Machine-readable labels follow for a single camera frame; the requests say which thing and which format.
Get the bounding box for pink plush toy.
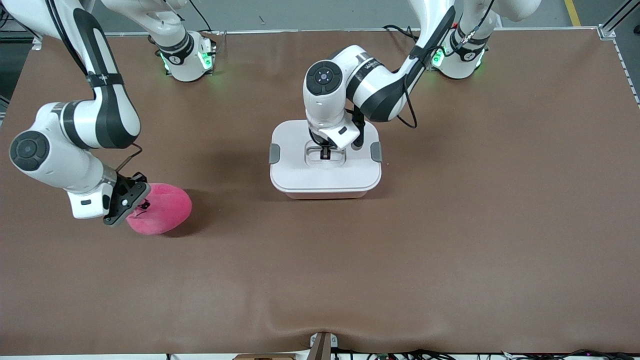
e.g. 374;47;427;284
126;183;193;236

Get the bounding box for white box lid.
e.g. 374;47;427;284
270;120;383;197

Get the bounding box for pink plastic box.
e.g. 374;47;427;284
287;192;368;201

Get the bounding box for brown table mat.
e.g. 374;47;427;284
0;29;640;357

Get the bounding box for black left base cables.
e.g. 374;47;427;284
382;24;426;45

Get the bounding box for aluminium frame structure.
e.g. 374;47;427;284
0;0;66;51

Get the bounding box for black right base cable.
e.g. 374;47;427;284
187;0;213;33

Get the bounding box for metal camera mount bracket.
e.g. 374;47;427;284
309;332;339;360

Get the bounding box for aluminium profile post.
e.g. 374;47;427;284
597;0;640;41

